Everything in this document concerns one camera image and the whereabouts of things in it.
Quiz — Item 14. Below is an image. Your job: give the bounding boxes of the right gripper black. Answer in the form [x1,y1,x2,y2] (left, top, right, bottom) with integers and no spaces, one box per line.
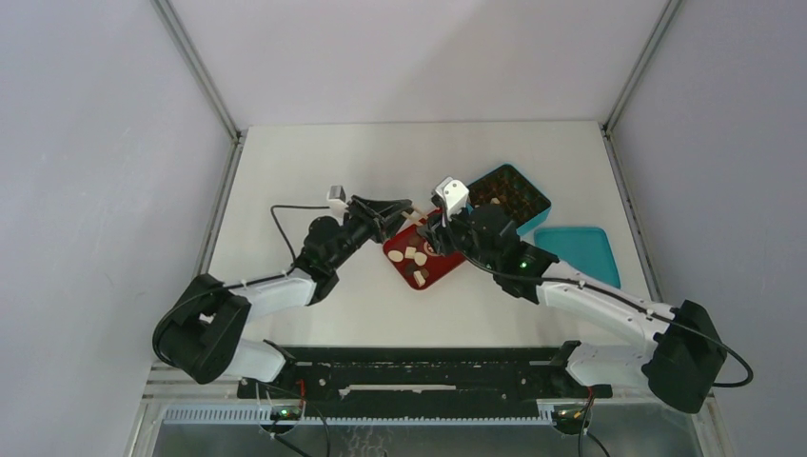
[417,203,500,273]

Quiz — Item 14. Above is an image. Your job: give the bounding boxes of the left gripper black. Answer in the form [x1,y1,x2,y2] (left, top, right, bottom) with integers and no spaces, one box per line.
[328,195,413,271]

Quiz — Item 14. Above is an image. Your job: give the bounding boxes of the teal chocolate box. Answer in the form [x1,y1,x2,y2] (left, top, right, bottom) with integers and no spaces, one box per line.
[467,164,552,236]

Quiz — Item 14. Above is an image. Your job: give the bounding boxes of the red chocolate tray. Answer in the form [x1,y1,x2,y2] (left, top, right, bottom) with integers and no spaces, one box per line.
[382,209,465,290]

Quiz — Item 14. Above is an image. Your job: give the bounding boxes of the wooden tongs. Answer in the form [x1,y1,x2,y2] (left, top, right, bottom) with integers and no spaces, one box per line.
[402,207,429,227]

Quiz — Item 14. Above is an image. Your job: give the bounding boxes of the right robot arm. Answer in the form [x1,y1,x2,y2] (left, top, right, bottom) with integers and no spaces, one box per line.
[417,205,728,414]

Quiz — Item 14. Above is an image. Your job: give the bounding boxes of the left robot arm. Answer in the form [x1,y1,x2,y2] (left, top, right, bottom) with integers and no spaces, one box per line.
[151,196,415,397]

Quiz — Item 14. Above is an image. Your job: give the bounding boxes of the teal box lid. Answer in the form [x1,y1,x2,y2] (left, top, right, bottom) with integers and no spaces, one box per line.
[534,226,621,288]

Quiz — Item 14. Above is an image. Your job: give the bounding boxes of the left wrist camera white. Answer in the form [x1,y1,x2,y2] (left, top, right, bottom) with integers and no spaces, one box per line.
[326,185,348,212]

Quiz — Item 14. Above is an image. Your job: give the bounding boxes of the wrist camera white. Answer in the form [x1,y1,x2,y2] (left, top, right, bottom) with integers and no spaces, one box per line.
[432,176,469,227]
[326,185,348,212]

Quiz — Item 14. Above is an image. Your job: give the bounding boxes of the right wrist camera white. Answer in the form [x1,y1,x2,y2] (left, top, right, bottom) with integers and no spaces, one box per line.
[432,176,469,227]

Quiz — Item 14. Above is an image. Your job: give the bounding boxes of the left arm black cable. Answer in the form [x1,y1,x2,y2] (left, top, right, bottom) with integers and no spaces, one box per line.
[150,203,332,368]

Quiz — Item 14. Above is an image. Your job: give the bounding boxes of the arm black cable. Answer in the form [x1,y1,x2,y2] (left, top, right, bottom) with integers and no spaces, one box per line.
[150,203,332,368]
[441,214,756,389]

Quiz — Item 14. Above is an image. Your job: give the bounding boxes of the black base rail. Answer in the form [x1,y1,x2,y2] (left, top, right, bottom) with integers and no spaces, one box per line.
[236,342,613,421]

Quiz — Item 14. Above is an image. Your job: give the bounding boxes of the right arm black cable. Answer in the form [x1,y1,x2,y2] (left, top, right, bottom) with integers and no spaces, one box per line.
[441,214,756,389]

